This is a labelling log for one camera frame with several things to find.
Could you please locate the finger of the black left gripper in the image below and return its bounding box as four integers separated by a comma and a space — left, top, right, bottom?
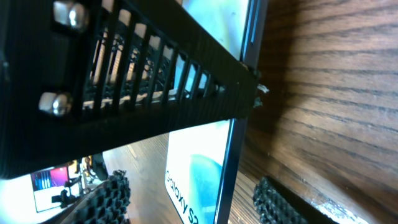
252, 176, 336, 224
55, 170, 131, 224

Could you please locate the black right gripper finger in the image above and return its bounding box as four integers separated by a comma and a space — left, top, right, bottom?
1, 1, 260, 179

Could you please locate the Samsung Galaxy S24 smartphone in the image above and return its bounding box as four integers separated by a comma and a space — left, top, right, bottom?
165, 0, 268, 223

